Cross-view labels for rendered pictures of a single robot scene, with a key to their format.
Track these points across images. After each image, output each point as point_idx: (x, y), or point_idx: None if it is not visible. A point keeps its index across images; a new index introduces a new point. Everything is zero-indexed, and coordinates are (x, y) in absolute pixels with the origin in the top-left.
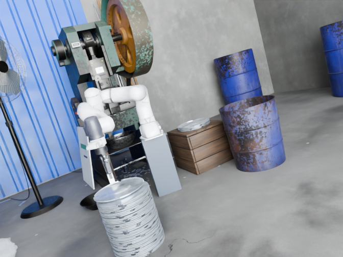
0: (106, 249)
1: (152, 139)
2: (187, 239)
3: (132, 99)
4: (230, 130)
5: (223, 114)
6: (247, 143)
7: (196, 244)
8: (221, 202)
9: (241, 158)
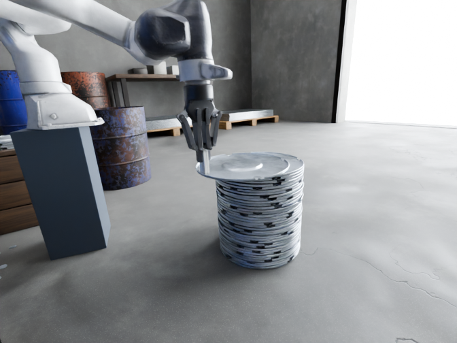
0: (268, 284)
1: (83, 129)
2: None
3: (59, 21)
4: (122, 134)
5: (111, 113)
6: (141, 148)
7: None
8: (196, 195)
9: (132, 170)
